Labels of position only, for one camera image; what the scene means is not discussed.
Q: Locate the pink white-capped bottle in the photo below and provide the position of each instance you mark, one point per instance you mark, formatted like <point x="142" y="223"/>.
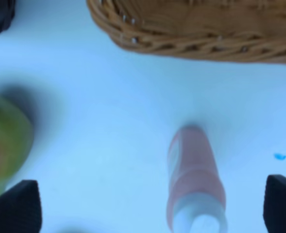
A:
<point x="196" y="196"/>

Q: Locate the orange wicker basket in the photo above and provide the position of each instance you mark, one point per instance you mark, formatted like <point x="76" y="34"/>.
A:
<point x="245" y="31"/>

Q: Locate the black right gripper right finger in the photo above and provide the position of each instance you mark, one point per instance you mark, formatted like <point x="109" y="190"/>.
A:
<point x="274" y="211"/>

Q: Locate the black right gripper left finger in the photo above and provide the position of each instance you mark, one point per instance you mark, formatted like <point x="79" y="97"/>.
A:
<point x="20" y="208"/>

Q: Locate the green red pear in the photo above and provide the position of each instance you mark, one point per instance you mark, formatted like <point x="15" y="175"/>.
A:
<point x="16" y="139"/>

